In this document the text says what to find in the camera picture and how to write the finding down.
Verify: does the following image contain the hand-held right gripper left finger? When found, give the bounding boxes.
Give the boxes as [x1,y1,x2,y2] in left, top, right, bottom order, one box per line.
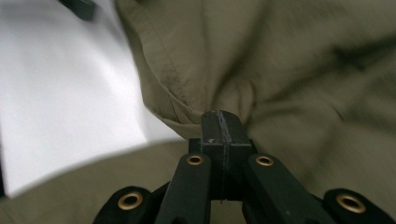
[189,110,226,200]

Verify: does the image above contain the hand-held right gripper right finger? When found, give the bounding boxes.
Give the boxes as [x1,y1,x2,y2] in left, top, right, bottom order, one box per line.
[221,111,256,200]

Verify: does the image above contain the olive green shorts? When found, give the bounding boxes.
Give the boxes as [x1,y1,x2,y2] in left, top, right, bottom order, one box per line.
[0,0,396,224]

